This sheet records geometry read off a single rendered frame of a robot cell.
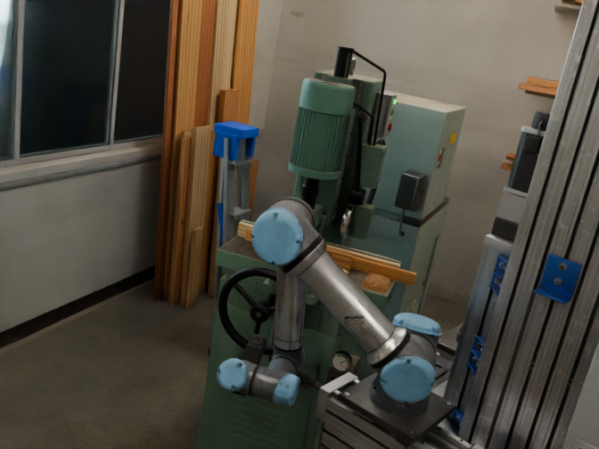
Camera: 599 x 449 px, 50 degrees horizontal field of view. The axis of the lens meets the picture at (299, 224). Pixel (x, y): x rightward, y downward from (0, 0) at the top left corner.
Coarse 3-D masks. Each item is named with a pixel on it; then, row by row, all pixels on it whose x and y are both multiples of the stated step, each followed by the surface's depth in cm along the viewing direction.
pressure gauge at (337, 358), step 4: (336, 352) 209; (340, 352) 207; (344, 352) 207; (336, 356) 207; (340, 356) 206; (344, 356) 206; (348, 356) 206; (332, 360) 207; (336, 360) 207; (340, 360) 207; (344, 360) 206; (348, 360) 206; (332, 364) 208; (336, 364) 207; (340, 364) 207; (344, 364) 207; (348, 364) 206; (336, 368) 208; (340, 368) 207; (344, 368) 207; (348, 368) 206; (340, 372) 210
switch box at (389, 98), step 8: (376, 96) 232; (384, 96) 231; (392, 96) 230; (376, 104) 232; (384, 104) 231; (392, 104) 234; (376, 112) 233; (384, 112) 232; (384, 120) 233; (384, 128) 234; (384, 136) 235
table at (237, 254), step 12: (240, 240) 230; (228, 252) 216; (240, 252) 218; (252, 252) 220; (216, 264) 219; (228, 264) 217; (240, 264) 216; (252, 264) 215; (264, 264) 213; (360, 276) 215; (264, 288) 205; (360, 288) 206; (312, 300) 201; (372, 300) 205; (384, 300) 204
